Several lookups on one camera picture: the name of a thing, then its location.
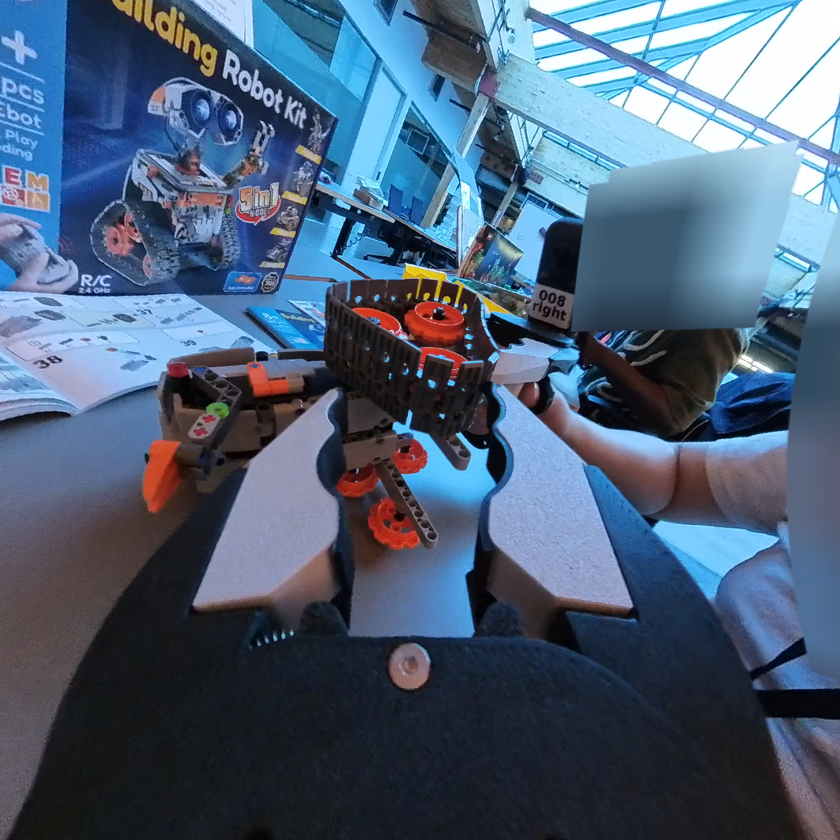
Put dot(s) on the dark blue cloth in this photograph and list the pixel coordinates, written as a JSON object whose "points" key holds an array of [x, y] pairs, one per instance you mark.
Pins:
{"points": [[754, 403]]}

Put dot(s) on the person's right forearm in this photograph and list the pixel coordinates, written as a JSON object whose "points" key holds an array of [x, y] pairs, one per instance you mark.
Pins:
{"points": [[643, 466]]}

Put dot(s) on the person's right hand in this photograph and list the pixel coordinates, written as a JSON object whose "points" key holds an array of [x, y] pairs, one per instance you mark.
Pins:
{"points": [[568, 426]]}

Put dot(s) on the yellow plastic bin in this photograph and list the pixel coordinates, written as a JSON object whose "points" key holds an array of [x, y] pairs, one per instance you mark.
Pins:
{"points": [[420, 272]]}

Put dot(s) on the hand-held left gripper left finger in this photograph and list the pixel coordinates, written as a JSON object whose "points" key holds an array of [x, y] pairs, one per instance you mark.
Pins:
{"points": [[269, 525]]}

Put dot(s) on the long office desk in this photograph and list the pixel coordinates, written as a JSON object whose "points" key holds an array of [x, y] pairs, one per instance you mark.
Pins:
{"points": [[387, 220]]}

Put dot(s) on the colourful toy box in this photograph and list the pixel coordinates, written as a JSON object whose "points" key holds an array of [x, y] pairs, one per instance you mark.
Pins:
{"points": [[495, 259]]}

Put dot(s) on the grey toy track belt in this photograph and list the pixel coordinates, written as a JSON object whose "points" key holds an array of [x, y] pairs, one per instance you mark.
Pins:
{"points": [[374, 367]]}

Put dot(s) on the blue leaflet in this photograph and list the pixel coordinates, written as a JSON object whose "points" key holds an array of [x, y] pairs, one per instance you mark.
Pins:
{"points": [[312, 312], [289, 328]]}

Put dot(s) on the blue robot kit box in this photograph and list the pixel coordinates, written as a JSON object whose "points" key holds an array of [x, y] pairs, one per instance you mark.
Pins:
{"points": [[164, 164]]}

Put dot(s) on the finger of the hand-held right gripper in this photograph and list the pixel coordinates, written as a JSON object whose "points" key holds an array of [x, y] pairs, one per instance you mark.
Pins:
{"points": [[525, 364]]}

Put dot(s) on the grey desk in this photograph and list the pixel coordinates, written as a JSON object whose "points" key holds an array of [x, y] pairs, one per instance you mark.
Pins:
{"points": [[79, 525]]}

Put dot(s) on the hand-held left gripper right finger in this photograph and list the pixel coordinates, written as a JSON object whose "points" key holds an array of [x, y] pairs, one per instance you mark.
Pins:
{"points": [[558, 525]]}

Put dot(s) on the open instruction booklet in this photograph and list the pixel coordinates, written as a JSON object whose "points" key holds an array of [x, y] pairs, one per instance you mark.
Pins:
{"points": [[98, 348]]}

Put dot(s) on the toy robot chassis orange wheels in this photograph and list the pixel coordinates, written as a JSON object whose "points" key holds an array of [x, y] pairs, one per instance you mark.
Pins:
{"points": [[289, 380]]}

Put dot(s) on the person's white shirt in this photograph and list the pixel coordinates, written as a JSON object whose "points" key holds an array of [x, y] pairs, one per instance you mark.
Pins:
{"points": [[761, 623]]}

